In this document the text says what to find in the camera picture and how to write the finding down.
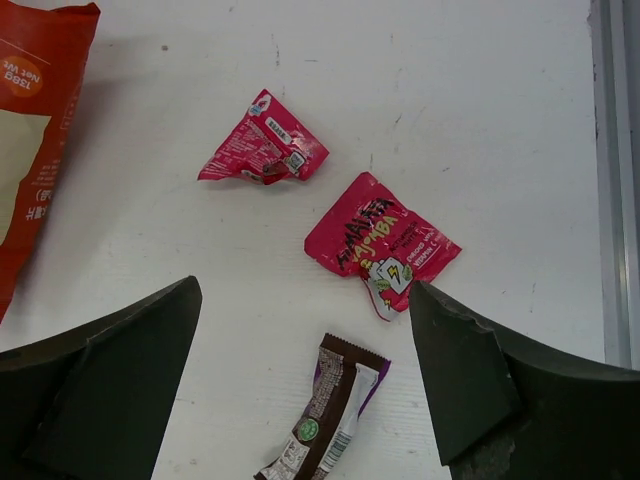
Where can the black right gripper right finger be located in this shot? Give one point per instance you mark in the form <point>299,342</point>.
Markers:
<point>505,406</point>

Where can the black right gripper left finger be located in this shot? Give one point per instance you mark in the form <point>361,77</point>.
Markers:
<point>94,402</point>

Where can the pink mint candy packet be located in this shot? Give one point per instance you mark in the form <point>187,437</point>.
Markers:
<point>370,234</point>

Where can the orange cassava chips bag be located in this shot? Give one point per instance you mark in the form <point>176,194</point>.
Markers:
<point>43,59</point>

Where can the brown purple snack bar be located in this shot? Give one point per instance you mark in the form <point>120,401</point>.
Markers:
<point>346,378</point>

